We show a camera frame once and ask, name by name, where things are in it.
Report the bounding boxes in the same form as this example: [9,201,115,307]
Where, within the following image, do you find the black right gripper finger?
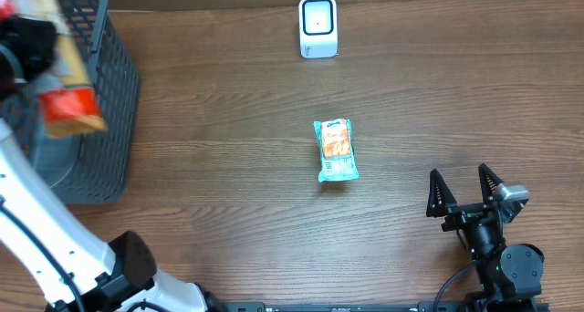
[478,163,504,203]
[426,169,457,217]

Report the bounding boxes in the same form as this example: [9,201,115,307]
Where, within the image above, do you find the orange spaghetti package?
[1,0,107,138]

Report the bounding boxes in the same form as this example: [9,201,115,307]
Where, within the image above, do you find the teal tissue pack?
[313,118,360,182]

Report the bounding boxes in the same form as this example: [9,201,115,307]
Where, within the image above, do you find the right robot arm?
[426,163,549,312]

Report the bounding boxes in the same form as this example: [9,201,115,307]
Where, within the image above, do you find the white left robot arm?
[1,121,224,312]

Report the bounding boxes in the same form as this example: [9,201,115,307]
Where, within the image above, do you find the white barcode scanner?
[298,0,339,59]

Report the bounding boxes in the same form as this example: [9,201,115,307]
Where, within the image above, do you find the grey plastic basket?
[1,0,141,204]

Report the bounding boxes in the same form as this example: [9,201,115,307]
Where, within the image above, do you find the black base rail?
[218,300,551,312]

